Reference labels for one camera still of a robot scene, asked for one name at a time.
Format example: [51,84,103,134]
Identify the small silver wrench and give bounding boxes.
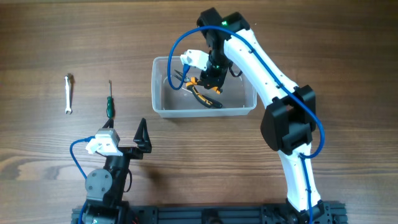
[64,73,73,114]

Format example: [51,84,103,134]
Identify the blue right camera cable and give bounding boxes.
[167,25,326,224]

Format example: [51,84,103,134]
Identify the blue left camera cable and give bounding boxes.
[69,136,96,224]

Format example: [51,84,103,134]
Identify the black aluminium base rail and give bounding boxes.
[70,203,348,224]

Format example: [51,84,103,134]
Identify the blue camera cable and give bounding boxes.
[69,136,96,224]
[167,25,326,224]

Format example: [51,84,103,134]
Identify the orange black pliers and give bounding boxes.
[174,70,223,109]

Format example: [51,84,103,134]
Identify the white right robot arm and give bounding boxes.
[197,8,325,223]

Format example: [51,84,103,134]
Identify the green handled screwdriver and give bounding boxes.
[106,80,115,118]

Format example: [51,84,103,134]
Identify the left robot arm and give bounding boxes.
[78,118,152,224]

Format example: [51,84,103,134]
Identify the clear plastic container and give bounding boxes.
[151,55,258,119]

